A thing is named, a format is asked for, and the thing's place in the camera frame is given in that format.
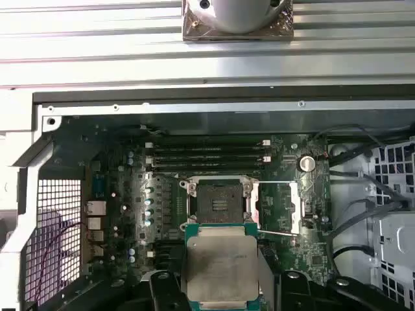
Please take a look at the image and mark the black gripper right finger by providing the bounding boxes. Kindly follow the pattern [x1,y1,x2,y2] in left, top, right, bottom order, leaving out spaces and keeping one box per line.
[260,270,402,311]

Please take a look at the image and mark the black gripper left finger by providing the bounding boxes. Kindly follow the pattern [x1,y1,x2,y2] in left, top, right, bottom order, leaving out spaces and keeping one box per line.
[55,271,191,311]

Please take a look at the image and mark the thin black wire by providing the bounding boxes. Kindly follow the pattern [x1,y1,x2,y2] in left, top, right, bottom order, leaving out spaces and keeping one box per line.
[313,124,388,153]

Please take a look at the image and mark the metal socket cover frame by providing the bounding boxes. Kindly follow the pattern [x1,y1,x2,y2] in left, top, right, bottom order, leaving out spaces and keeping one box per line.
[249,180,307,236]

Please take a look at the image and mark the green motherboard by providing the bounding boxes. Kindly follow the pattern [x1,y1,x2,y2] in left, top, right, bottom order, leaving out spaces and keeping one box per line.
[63,116,335,292]

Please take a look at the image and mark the round silver coin battery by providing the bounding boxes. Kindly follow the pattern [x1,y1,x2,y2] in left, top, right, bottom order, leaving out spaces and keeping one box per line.
[298,155,316,172]

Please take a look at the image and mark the silver metal drive cage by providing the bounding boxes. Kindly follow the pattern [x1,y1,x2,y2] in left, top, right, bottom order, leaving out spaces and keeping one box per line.
[369,139,415,308]

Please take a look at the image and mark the CPU socket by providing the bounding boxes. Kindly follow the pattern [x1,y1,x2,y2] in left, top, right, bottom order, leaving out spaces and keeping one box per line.
[185,176,261,227]

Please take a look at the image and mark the silver green CPU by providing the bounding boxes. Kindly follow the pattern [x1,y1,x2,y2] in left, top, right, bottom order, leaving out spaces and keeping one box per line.
[180,222,261,311]

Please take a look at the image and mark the black silver PC case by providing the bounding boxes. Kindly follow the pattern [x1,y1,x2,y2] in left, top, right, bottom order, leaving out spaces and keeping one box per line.
[0,86,415,311]

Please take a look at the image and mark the blue rear port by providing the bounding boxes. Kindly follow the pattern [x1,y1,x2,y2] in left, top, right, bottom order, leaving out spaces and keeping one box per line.
[93,174,106,203]

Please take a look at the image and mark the RAM slot white clips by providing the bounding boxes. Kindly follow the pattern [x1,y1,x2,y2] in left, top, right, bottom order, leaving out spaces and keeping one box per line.
[145,154,272,165]
[146,248,185,259]
[145,139,272,150]

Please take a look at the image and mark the brown square base plate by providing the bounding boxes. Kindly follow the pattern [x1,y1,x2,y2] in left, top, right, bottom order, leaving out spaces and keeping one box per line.
[181,0,294,42]

